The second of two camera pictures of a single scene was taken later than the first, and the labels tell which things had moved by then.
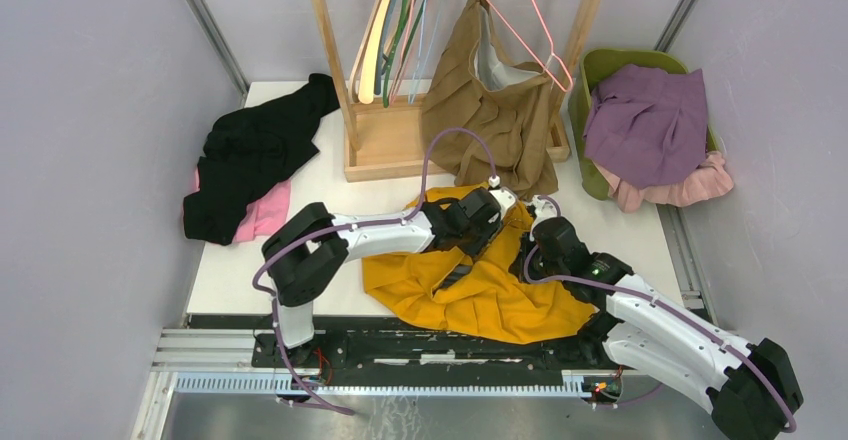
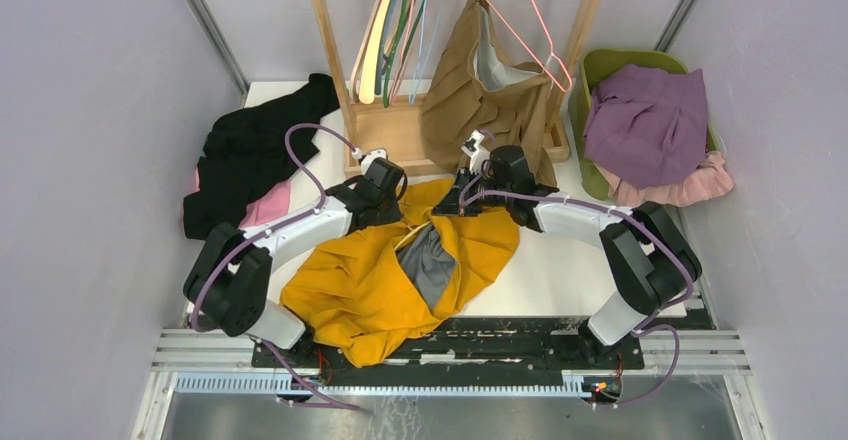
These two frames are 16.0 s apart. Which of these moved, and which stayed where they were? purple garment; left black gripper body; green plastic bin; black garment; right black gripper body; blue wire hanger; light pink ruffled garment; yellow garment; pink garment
Moved: right black gripper body; left black gripper body; yellow garment
Stayed: blue wire hanger; purple garment; green plastic bin; pink garment; light pink ruffled garment; black garment
